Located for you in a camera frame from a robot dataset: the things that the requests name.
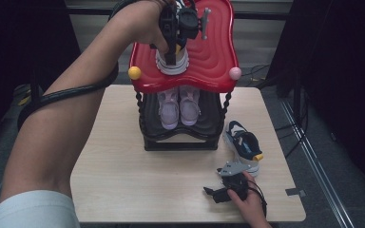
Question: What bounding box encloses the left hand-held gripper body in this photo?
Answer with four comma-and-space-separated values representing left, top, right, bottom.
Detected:
159, 1, 212, 42

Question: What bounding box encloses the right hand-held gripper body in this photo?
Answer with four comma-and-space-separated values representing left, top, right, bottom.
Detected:
218, 161, 251, 202

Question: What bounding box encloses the navy and white sneaker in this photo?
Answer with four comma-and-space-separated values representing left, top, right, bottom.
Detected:
155, 44, 190, 76
222, 120, 264, 178

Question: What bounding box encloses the red and black shoe rack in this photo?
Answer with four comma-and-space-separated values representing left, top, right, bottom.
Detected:
127, 0, 242, 152

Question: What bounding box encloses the purple sandal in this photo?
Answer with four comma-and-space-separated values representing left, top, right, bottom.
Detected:
179, 85, 202, 127
156, 87, 180, 131

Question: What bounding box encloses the person's right hand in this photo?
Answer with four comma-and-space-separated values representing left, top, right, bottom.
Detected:
227, 171, 272, 228

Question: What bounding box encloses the person's left hand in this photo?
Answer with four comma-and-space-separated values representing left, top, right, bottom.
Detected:
117, 0, 175, 53

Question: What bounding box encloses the gray tape strip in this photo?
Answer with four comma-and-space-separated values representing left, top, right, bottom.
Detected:
284, 187, 307, 198

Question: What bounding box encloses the black metal stand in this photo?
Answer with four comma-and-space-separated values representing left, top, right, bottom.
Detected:
293, 70, 303, 127
28, 72, 44, 107

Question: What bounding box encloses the black curtain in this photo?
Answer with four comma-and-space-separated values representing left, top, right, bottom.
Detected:
265, 0, 365, 199
0, 0, 89, 153

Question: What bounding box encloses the yellow object on floor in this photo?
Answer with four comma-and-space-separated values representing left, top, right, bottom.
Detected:
17, 94, 32, 107

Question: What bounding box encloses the white sleeve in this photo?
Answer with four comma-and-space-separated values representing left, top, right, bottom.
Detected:
0, 189, 82, 228

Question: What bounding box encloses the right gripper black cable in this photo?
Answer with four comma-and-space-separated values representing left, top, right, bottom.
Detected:
248, 180, 269, 219

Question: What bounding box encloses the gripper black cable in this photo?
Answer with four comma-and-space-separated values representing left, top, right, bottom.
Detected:
248, 180, 269, 219
17, 0, 141, 131

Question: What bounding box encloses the metal floor rail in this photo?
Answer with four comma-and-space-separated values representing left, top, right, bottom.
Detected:
279, 99, 355, 228

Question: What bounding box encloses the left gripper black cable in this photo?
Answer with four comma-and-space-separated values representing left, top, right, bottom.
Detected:
17, 0, 141, 131

